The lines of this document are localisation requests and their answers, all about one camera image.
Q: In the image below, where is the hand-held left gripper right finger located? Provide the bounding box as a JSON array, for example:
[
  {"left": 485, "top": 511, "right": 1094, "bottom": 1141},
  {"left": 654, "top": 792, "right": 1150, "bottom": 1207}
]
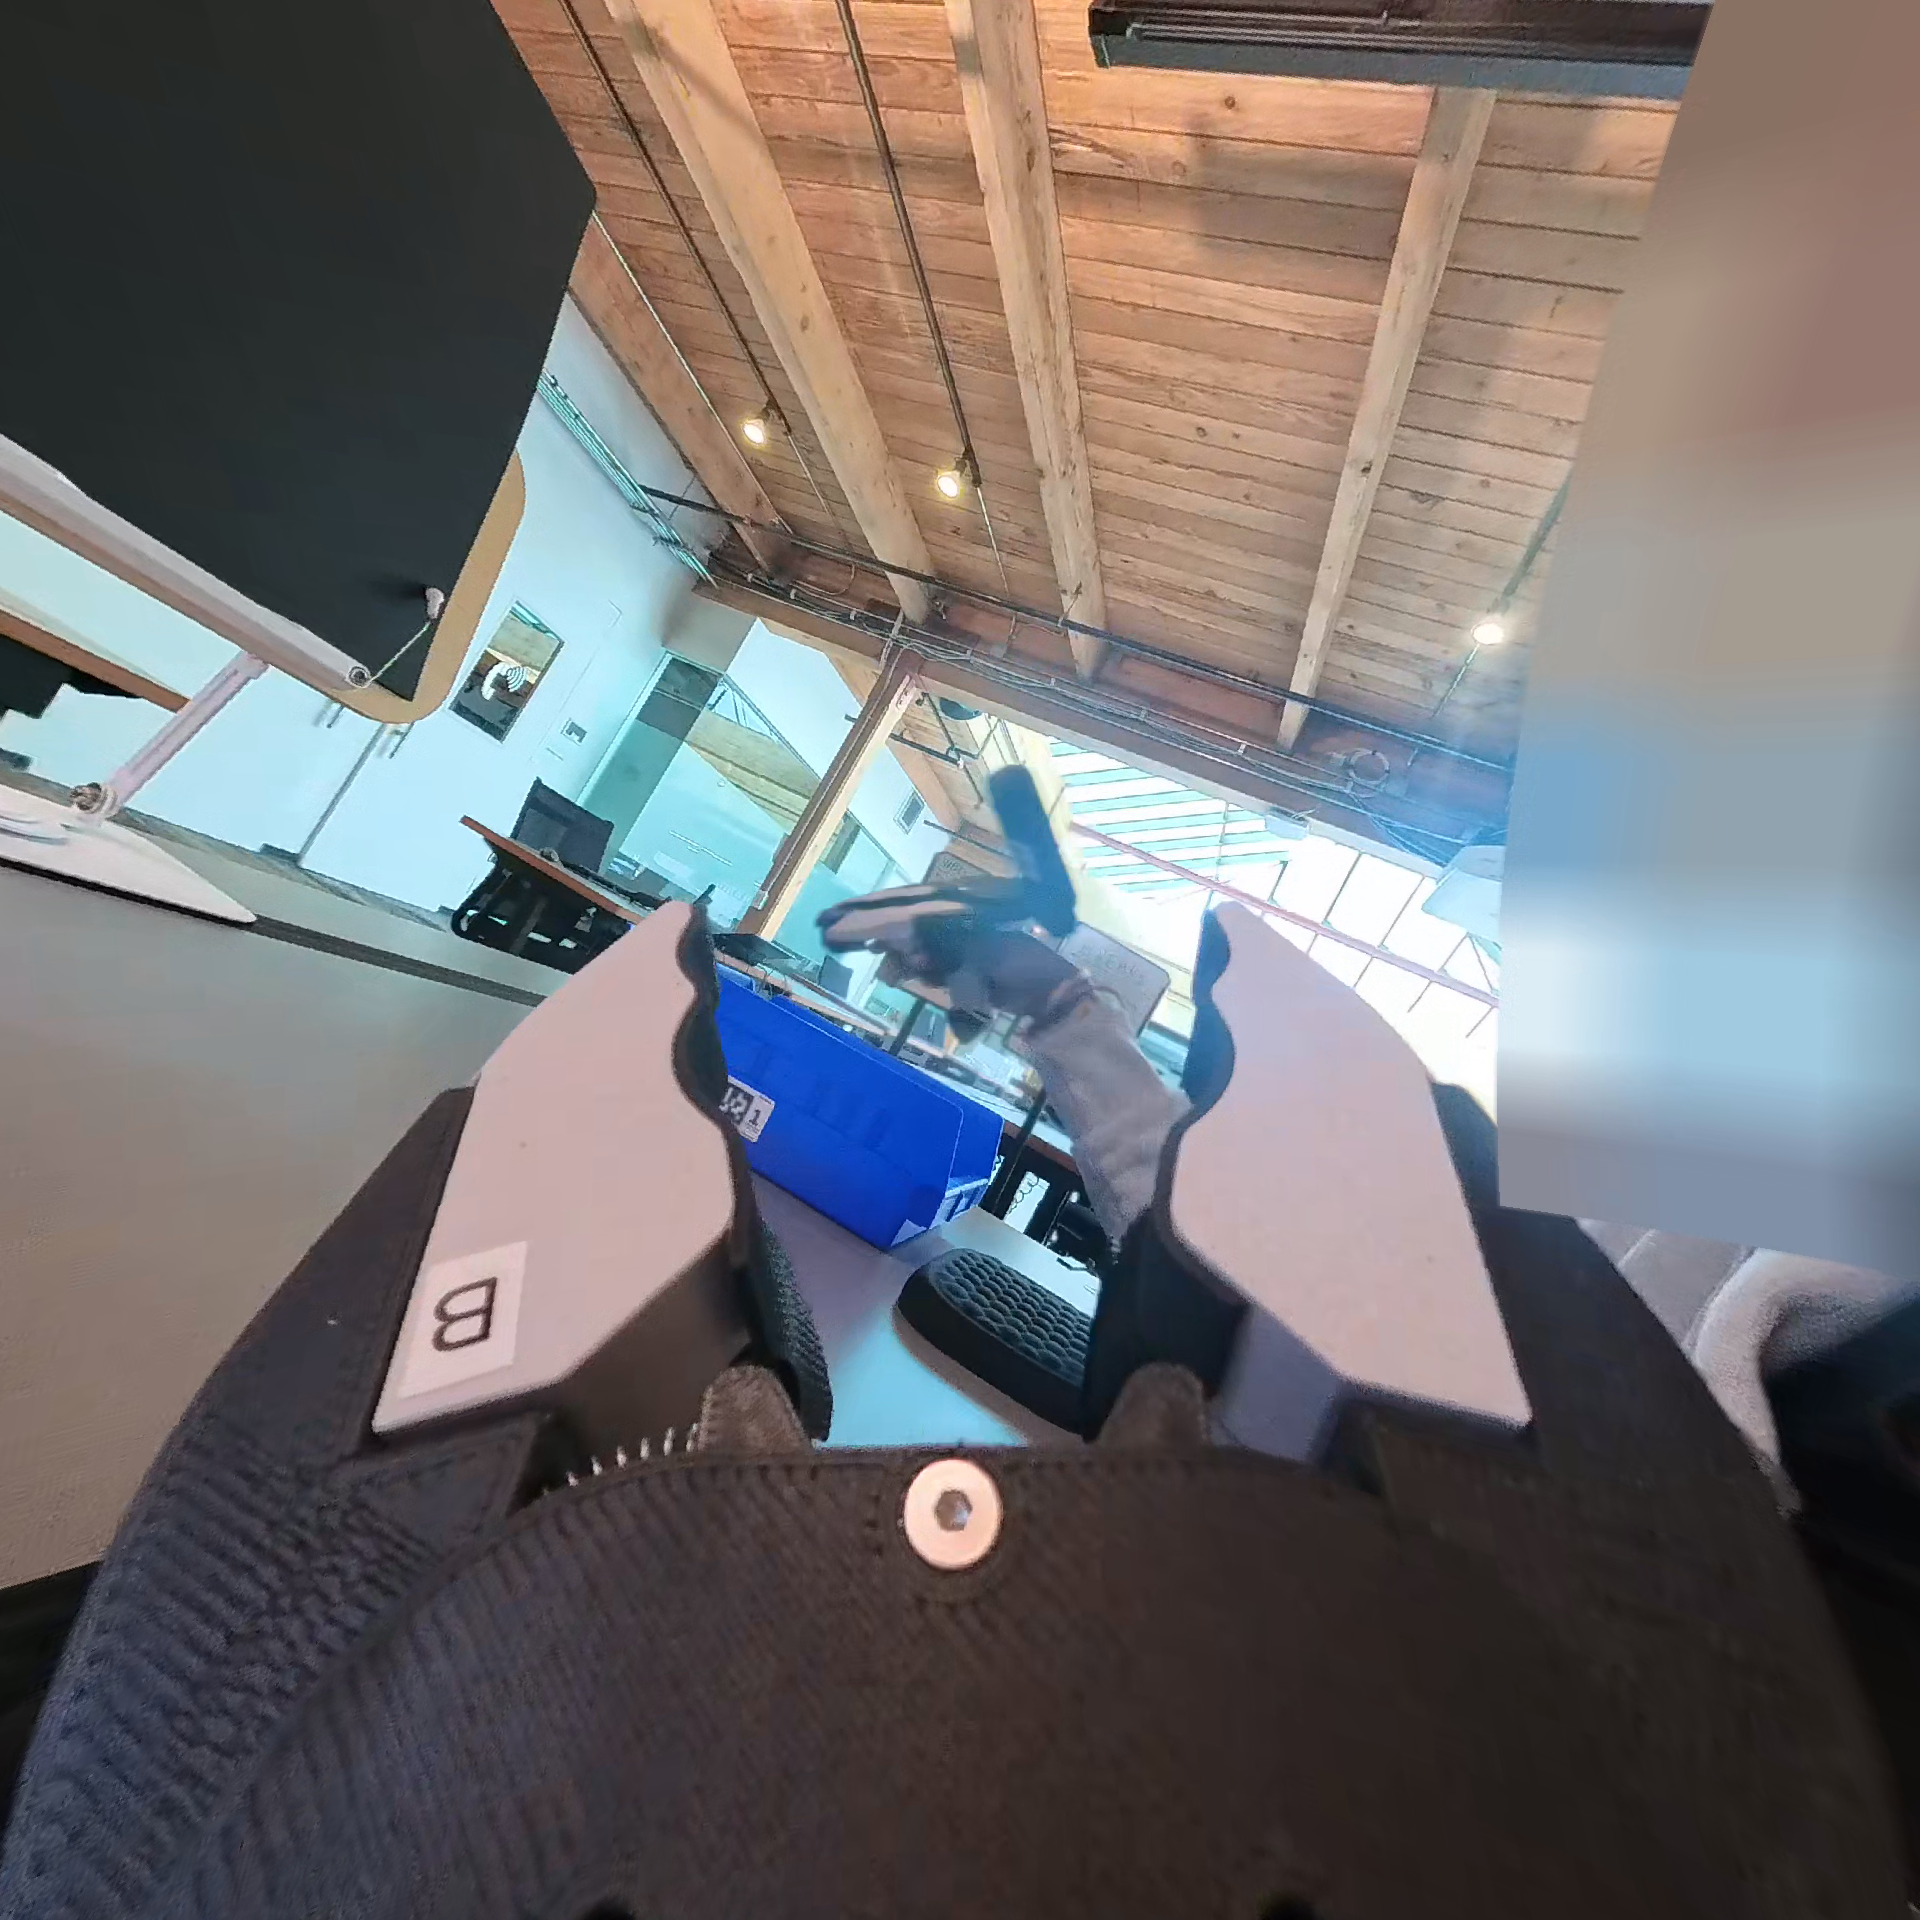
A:
[{"left": 1083, "top": 900, "right": 1533, "bottom": 1464}]

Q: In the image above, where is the wooden table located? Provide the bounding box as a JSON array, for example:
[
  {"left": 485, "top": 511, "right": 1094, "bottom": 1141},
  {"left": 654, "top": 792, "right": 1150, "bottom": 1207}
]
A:
[{"left": 459, "top": 813, "right": 670, "bottom": 961}]

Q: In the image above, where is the handwritten whiteboard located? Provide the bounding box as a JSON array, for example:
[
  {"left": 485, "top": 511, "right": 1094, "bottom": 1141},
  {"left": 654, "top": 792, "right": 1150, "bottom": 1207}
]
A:
[{"left": 1055, "top": 917, "right": 1175, "bottom": 1040}]

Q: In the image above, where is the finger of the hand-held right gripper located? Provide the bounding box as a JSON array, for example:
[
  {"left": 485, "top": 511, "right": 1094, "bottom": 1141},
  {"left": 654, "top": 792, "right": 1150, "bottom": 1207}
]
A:
[{"left": 817, "top": 874, "right": 979, "bottom": 959}]

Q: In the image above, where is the framed wall picture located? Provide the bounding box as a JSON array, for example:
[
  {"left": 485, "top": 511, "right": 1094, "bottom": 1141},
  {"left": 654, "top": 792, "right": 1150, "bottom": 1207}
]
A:
[{"left": 444, "top": 597, "right": 565, "bottom": 741}]

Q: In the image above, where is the black office chair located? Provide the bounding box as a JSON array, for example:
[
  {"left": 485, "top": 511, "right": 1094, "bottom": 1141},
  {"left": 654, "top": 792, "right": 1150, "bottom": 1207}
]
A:
[
  {"left": 511, "top": 781, "right": 617, "bottom": 874},
  {"left": 444, "top": 870, "right": 602, "bottom": 961}
]

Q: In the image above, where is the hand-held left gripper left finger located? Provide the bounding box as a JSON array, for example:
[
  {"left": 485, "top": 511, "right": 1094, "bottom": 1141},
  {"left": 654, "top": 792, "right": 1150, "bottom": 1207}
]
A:
[{"left": 369, "top": 900, "right": 834, "bottom": 1446}]

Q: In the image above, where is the white board stand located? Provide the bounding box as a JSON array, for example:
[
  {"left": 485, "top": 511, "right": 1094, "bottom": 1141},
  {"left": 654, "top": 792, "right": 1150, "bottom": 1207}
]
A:
[{"left": 0, "top": 433, "right": 450, "bottom": 924}]

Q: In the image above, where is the person's right forearm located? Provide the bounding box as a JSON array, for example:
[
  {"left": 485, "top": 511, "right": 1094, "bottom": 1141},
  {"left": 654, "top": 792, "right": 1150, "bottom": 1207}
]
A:
[{"left": 1025, "top": 986, "right": 1196, "bottom": 1249}]

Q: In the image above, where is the black display board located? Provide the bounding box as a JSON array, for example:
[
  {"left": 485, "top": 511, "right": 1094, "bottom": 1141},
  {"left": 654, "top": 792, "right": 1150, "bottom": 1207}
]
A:
[{"left": 0, "top": 0, "right": 602, "bottom": 729}]

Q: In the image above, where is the person's right hand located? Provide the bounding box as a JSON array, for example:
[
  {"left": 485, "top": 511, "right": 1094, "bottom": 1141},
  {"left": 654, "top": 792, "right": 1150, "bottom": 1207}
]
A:
[{"left": 921, "top": 917, "right": 1094, "bottom": 1040}]

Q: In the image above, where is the blue storage bin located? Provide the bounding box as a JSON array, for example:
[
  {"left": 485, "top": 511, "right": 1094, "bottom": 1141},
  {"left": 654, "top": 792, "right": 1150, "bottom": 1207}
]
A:
[{"left": 711, "top": 959, "right": 1007, "bottom": 1253}]

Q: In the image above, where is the black ceiling light bar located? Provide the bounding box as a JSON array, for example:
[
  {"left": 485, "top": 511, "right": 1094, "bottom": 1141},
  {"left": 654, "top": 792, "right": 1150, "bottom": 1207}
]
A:
[{"left": 1090, "top": 0, "right": 1710, "bottom": 107}]

